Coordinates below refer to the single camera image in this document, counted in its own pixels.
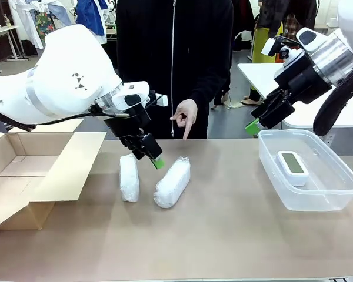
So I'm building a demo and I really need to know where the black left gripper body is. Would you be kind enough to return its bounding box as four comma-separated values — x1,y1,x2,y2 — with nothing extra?
104,103,152,139

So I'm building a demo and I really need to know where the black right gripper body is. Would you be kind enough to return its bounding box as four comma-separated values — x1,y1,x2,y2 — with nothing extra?
274,52,334,104

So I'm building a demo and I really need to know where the slim bubble-wrapped clock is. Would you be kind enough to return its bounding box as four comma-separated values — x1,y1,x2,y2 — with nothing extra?
119,153,141,203

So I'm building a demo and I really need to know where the bulky bubble-wrapped clock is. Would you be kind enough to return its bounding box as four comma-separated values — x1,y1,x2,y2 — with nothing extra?
152,156,192,209

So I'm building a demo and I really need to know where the white digital clock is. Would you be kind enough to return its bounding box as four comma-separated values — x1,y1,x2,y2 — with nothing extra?
275,150,310,187

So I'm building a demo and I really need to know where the person's left forearm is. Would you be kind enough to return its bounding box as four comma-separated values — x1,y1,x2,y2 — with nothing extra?
191,63,234,112

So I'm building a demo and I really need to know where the person's left hand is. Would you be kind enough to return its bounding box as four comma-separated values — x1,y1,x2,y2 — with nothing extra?
169,98,199,140

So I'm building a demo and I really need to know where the mannequin with plaid shirt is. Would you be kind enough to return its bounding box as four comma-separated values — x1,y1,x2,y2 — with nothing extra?
282,0,317,38

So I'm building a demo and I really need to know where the mannequin with yellow apron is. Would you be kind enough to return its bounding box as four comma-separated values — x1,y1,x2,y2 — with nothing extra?
241,0,285,106

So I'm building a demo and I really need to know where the brown cardboard box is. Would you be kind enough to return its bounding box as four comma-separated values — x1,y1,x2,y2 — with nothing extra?
0,118,108,233

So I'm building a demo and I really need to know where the person in black hoodie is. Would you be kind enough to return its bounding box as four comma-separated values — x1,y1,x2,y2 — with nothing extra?
116,0,234,140

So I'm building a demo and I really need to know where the clear plastic container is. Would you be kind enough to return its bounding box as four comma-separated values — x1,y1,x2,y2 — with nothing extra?
257,129,353,212

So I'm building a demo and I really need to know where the mannequin with blue jacket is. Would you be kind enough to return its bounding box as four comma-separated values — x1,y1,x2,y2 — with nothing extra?
75,0,118,45

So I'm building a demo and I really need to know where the mannequin with floral shirt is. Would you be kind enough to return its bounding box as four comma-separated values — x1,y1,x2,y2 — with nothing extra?
11,0,75,51

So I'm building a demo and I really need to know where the white desk with bottle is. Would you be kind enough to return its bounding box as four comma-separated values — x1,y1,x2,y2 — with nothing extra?
0,25,29,62

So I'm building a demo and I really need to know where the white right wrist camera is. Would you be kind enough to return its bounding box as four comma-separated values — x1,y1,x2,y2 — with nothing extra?
261,35,305,67

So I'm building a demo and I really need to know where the black braided cable sleeve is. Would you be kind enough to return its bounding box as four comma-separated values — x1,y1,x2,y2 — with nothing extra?
312,60,353,137

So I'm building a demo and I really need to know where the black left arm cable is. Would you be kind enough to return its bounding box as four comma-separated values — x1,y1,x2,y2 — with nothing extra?
0,108,131,132

